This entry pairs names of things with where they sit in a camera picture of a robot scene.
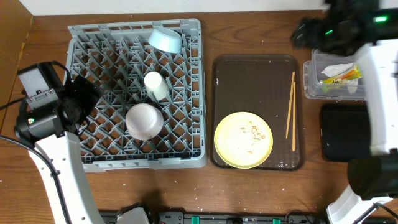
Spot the yellow green snack wrapper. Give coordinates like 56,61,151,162
321,63,362,84

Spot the white tissue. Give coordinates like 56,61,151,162
321,63,361,94

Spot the pink bowl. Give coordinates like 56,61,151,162
126,103,164,141

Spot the cream plastic cup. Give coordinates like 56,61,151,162
144,72,169,100

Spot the light blue bowl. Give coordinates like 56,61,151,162
148,27,182,54

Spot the yellow plate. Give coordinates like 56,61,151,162
213,112,274,169

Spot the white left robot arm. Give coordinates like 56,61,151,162
14,61,105,223

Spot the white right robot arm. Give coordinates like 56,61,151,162
291,0,397,223

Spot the clear plastic bin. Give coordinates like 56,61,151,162
303,49,365,100

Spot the gray dish rack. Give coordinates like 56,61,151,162
67,19,208,172

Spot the dark brown tray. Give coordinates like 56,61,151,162
211,54,305,171

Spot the black plastic bin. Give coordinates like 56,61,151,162
320,104,371,162

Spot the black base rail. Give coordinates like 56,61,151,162
99,210,327,224

